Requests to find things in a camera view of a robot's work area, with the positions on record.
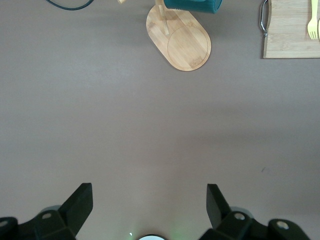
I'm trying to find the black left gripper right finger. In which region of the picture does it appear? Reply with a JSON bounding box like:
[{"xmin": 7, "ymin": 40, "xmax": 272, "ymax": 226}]
[{"xmin": 199, "ymin": 184, "xmax": 310, "ymax": 240}]

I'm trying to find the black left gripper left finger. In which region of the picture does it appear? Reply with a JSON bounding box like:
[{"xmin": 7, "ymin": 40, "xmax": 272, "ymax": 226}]
[{"xmin": 0, "ymin": 183, "xmax": 94, "ymax": 240}]

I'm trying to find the wooden cup rack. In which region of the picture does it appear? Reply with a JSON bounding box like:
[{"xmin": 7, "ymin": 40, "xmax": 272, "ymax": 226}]
[{"xmin": 117, "ymin": 0, "xmax": 212, "ymax": 72}]

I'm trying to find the yellow fork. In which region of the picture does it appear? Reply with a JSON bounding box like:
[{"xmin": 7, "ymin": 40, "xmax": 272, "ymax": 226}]
[{"xmin": 307, "ymin": 0, "xmax": 318, "ymax": 40}]

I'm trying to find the teal cup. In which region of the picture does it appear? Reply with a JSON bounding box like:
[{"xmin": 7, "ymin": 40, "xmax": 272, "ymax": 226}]
[{"xmin": 163, "ymin": 0, "xmax": 223, "ymax": 15}]

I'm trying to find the bamboo cutting board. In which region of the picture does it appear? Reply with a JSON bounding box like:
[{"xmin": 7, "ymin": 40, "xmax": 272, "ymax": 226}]
[{"xmin": 259, "ymin": 0, "xmax": 320, "ymax": 60}]

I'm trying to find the black cable loop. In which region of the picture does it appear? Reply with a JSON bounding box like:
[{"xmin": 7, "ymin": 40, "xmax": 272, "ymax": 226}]
[{"xmin": 46, "ymin": 0, "xmax": 92, "ymax": 12}]

